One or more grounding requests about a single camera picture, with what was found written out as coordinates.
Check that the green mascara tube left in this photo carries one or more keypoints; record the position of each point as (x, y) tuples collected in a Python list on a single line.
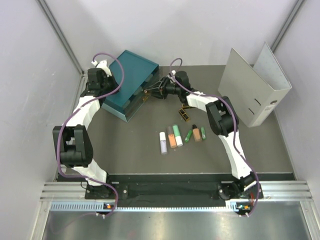
[(188, 136)]

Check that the white lavender tube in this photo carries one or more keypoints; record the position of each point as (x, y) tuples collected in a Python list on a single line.
[(163, 143)]

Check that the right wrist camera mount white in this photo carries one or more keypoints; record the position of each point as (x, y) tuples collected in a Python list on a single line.
[(171, 76)]

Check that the green mascara tube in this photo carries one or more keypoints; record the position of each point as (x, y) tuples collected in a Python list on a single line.
[(203, 133), (188, 136)]

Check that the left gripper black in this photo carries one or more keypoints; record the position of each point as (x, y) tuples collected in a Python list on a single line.
[(111, 79)]

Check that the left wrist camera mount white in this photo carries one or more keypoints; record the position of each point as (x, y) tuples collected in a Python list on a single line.
[(102, 65)]

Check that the green tube white cap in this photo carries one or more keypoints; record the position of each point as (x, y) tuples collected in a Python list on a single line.
[(177, 135)]

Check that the gold black lipstick lower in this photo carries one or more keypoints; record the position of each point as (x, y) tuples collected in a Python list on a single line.
[(184, 115)]

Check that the grey ring binder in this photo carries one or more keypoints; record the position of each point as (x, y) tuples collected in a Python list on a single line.
[(254, 91)]

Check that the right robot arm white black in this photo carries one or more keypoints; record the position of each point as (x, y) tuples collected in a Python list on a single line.
[(223, 122)]

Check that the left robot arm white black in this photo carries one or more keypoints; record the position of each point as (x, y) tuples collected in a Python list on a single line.
[(73, 147)]

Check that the green mascara tube right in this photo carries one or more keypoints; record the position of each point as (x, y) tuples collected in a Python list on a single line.
[(203, 133)]

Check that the gold black lipstick upper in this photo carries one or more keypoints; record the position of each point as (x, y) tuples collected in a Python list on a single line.
[(186, 107)]

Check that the gold black lipstick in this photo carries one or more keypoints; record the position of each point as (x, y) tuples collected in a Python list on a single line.
[(184, 115), (186, 107)]

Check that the orange tube grey cap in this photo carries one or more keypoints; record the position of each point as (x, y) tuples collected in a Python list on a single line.
[(171, 137)]

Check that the aluminium rail frame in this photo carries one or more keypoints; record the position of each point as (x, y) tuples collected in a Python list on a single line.
[(288, 191)]

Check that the teal drawer organizer box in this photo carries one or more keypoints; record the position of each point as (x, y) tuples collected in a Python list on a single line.
[(138, 72)]

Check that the clear drawer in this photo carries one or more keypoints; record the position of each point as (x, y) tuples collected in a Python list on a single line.
[(135, 102)]

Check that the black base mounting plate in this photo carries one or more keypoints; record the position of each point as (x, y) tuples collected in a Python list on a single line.
[(215, 185)]

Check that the foundation bottle black cap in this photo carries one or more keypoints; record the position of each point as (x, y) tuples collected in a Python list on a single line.
[(196, 133)]

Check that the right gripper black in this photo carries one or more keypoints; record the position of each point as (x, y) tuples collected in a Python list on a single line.
[(155, 91)]

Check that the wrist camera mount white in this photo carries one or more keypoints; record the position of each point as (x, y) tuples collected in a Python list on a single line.
[(171, 76), (102, 65)]

